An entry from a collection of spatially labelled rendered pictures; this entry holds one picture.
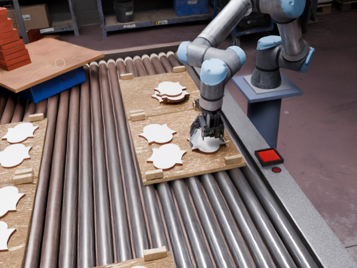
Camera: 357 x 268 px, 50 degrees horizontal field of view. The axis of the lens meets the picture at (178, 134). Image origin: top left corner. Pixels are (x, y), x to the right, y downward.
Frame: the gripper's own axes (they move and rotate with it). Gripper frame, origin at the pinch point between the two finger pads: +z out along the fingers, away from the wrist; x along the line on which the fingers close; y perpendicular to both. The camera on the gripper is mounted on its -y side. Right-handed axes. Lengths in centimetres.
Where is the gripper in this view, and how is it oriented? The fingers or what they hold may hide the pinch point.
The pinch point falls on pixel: (205, 141)
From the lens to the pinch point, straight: 138.2
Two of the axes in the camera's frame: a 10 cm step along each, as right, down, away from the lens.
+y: 2.3, 7.1, -6.7
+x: 9.7, -1.7, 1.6
